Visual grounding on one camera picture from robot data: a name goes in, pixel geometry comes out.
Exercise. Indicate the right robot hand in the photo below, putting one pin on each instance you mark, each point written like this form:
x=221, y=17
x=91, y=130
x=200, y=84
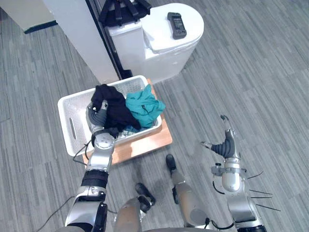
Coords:
x=225, y=145

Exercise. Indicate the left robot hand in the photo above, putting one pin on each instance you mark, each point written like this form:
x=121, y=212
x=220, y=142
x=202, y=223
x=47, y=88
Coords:
x=96, y=117

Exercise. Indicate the black cloth garment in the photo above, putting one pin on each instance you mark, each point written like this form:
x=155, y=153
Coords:
x=114, y=108

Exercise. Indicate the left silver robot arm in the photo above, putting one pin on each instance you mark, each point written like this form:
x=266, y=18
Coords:
x=95, y=174

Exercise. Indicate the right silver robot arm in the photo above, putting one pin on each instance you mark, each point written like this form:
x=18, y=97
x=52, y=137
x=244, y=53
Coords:
x=235, y=193

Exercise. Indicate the white plastic laundry basket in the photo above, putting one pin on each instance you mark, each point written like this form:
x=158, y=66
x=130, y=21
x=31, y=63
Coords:
x=72, y=116

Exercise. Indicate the patterned cloth in basket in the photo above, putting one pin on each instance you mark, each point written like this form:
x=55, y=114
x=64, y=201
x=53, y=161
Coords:
x=129, y=130

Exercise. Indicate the teal cloth garment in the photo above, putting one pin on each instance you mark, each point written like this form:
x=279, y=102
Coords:
x=144, y=108

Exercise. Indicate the wooden board platform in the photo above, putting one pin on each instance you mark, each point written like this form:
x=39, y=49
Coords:
x=144, y=142

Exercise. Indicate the white partition panel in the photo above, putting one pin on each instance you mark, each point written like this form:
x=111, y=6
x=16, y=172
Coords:
x=79, y=36

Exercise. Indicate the white toilet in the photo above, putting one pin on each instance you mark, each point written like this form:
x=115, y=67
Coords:
x=159, y=43

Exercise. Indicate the robot left leg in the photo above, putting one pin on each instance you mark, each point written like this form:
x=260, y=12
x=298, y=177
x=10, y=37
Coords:
x=135, y=207

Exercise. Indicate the black handheld device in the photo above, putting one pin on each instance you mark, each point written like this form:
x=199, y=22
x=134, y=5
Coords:
x=177, y=25

